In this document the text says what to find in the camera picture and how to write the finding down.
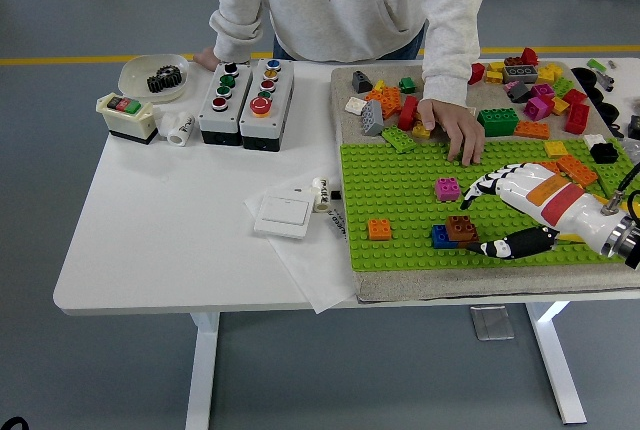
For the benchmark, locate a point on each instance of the person's left hand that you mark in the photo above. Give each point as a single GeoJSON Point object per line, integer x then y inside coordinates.
{"type": "Point", "coordinates": [457, 125]}

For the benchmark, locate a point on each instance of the person's right hand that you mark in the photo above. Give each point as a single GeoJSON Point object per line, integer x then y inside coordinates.
{"type": "Point", "coordinates": [206, 59]}

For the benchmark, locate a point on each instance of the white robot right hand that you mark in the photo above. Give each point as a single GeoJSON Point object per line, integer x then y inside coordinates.
{"type": "Point", "coordinates": [550, 200]}

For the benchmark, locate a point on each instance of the person's right forearm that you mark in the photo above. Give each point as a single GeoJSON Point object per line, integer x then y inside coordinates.
{"type": "Point", "coordinates": [235, 35]}

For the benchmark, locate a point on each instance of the person's left forearm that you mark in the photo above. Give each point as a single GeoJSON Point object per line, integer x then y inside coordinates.
{"type": "Point", "coordinates": [447, 60]}

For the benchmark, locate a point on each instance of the long orange toy brick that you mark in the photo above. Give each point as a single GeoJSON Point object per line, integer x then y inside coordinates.
{"type": "Point", "coordinates": [577, 170]}
{"type": "Point", "coordinates": [550, 166]}
{"type": "Point", "coordinates": [532, 130]}

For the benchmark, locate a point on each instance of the clear yellow toy brick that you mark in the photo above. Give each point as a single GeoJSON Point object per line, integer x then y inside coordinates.
{"type": "Point", "coordinates": [419, 132]}

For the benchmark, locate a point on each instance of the large green toy brick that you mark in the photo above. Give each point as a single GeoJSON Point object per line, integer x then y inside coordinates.
{"type": "Point", "coordinates": [500, 122]}

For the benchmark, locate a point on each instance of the flat yellow toy brick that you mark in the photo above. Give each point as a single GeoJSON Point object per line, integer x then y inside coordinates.
{"type": "Point", "coordinates": [556, 148]}

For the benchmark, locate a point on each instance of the flat green toy brick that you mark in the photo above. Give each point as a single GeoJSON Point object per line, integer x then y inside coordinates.
{"type": "Point", "coordinates": [400, 140]}

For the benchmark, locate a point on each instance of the small green toy brick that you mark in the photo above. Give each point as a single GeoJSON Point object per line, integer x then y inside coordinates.
{"type": "Point", "coordinates": [407, 85]}

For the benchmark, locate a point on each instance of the small pink toy piece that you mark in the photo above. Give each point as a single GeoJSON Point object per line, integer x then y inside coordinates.
{"type": "Point", "coordinates": [510, 86]}

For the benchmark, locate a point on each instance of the dark grey toy brick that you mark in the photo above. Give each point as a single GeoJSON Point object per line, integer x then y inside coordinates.
{"type": "Point", "coordinates": [520, 92]}

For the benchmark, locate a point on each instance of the black toy brick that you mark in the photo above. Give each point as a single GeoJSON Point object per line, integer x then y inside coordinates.
{"type": "Point", "coordinates": [605, 152]}

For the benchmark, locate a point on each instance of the green studded plate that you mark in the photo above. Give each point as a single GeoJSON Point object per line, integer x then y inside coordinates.
{"type": "Point", "coordinates": [617, 172]}

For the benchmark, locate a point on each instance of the white toy brick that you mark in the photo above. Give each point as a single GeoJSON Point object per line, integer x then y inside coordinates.
{"type": "Point", "coordinates": [594, 140]}

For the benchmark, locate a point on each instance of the green studded baseplate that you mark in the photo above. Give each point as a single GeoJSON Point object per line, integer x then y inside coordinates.
{"type": "Point", "coordinates": [400, 175]}

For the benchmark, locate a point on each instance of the long grey toy brick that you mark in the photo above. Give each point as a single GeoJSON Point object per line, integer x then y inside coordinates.
{"type": "Point", "coordinates": [520, 75]}

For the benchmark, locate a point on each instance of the large magenta toy brick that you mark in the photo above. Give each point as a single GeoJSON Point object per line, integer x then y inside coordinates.
{"type": "Point", "coordinates": [537, 109]}

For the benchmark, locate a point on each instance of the tall red toy brick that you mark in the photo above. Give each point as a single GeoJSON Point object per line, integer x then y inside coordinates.
{"type": "Point", "coordinates": [578, 120]}

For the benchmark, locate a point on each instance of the light grey toy brick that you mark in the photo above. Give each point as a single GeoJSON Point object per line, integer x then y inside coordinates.
{"type": "Point", "coordinates": [372, 120]}

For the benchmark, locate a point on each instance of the small yellow toy brick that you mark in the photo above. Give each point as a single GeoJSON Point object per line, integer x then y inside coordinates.
{"type": "Point", "coordinates": [381, 86]}

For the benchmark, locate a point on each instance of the red sloped toy brick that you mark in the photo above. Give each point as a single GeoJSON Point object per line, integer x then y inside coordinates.
{"type": "Point", "coordinates": [530, 57]}

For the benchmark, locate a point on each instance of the white toy tile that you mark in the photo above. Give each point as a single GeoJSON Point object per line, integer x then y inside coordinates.
{"type": "Point", "coordinates": [356, 105]}

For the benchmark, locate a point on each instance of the dark grey sloped brick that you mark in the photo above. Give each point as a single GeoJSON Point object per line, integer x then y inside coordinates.
{"type": "Point", "coordinates": [362, 82]}

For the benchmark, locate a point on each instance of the lime green toy brick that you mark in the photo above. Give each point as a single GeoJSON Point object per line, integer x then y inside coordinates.
{"type": "Point", "coordinates": [564, 87]}

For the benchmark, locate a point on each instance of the blue toy brick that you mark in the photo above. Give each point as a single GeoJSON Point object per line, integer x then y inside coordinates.
{"type": "Point", "coordinates": [439, 239]}

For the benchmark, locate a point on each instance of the small lime toy brick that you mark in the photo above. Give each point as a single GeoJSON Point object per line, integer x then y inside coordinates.
{"type": "Point", "coordinates": [597, 65]}

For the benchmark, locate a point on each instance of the black metal gear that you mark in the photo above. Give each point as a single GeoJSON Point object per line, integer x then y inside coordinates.
{"type": "Point", "coordinates": [165, 80]}

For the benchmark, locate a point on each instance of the grey four-button control box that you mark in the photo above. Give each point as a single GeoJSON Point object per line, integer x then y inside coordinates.
{"type": "Point", "coordinates": [220, 122]}

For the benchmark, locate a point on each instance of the white plastic bowl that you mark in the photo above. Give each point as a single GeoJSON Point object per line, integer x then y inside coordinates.
{"type": "Point", "coordinates": [135, 72]}

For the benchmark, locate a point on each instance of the white pipe tee fitting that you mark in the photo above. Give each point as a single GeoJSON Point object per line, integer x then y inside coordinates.
{"type": "Point", "coordinates": [179, 131]}

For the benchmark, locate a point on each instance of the grey emergency-stop control box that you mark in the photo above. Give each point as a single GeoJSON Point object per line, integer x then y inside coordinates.
{"type": "Point", "coordinates": [272, 126]}

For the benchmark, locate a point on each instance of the black round cap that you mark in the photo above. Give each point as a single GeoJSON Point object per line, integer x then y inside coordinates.
{"type": "Point", "coordinates": [585, 77]}
{"type": "Point", "coordinates": [609, 112]}
{"type": "Point", "coordinates": [597, 96]}

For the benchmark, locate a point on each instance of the black box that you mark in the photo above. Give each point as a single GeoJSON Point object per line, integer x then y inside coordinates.
{"type": "Point", "coordinates": [635, 127]}

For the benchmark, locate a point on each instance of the grey metal part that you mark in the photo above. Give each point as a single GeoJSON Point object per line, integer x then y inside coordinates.
{"type": "Point", "coordinates": [606, 81]}

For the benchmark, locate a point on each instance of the metal floor plate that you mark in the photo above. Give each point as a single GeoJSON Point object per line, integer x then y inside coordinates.
{"type": "Point", "coordinates": [492, 322]}

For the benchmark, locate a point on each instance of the person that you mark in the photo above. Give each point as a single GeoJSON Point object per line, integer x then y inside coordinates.
{"type": "Point", "coordinates": [340, 0]}

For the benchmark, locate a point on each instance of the small labelled white fitting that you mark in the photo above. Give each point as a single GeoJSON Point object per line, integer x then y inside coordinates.
{"type": "Point", "coordinates": [322, 195]}

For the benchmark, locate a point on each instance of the white printed label strip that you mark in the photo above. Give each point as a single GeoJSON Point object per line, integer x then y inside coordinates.
{"type": "Point", "coordinates": [336, 224]}

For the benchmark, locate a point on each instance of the white table leg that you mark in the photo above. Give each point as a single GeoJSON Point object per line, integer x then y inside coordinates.
{"type": "Point", "coordinates": [202, 375]}
{"type": "Point", "coordinates": [557, 360]}

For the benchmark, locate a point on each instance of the white paper sheet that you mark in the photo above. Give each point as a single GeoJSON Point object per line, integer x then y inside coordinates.
{"type": "Point", "coordinates": [310, 270]}

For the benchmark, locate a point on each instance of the cream red-green switch box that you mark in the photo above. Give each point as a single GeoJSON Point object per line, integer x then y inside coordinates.
{"type": "Point", "coordinates": [125, 122]}

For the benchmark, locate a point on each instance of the white wall switch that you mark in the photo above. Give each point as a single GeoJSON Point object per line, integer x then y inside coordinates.
{"type": "Point", "coordinates": [282, 215]}

